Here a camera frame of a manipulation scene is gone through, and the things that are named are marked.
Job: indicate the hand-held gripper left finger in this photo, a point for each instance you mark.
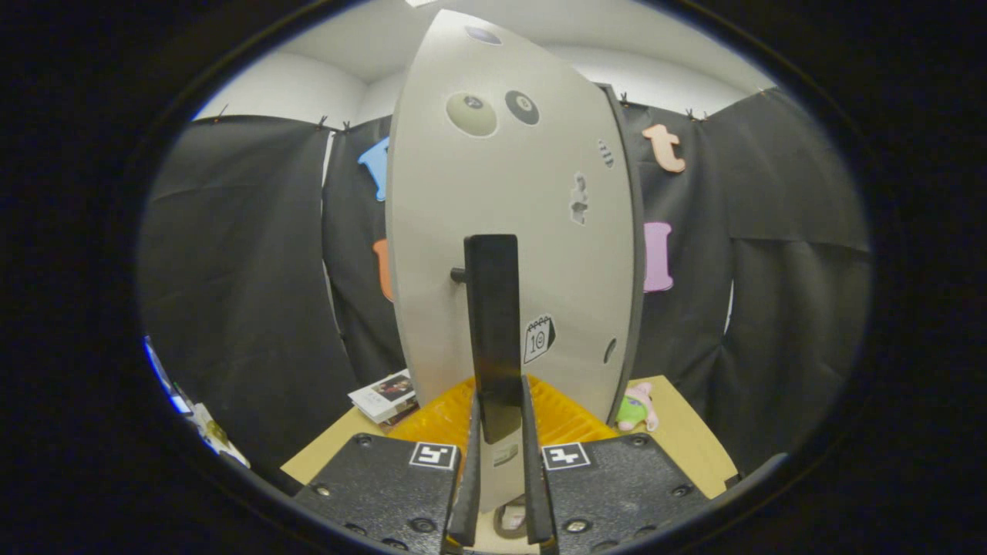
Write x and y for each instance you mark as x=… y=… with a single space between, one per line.
x=466 y=486

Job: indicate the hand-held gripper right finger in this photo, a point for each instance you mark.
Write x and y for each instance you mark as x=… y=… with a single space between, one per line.
x=536 y=486

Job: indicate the brown fluffy shoe with bow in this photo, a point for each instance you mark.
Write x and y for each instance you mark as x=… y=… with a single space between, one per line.
x=513 y=518

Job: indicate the dark grey shoe cabinet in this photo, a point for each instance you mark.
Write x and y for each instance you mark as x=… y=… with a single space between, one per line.
x=637 y=270

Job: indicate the light grey shoe cabinet door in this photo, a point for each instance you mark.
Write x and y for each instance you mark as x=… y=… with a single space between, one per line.
x=432 y=231

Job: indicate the brown book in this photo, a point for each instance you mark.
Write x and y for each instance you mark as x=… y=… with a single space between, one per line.
x=402 y=416

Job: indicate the green and pink plush toy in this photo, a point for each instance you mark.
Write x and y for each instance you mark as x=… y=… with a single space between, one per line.
x=634 y=412

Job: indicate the white book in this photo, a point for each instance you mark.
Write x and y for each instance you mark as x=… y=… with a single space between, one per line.
x=382 y=393

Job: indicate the white and blue clutter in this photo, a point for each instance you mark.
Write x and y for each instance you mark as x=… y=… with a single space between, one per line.
x=208 y=432

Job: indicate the black backdrop cloth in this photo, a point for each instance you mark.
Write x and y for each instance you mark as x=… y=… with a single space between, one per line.
x=247 y=270

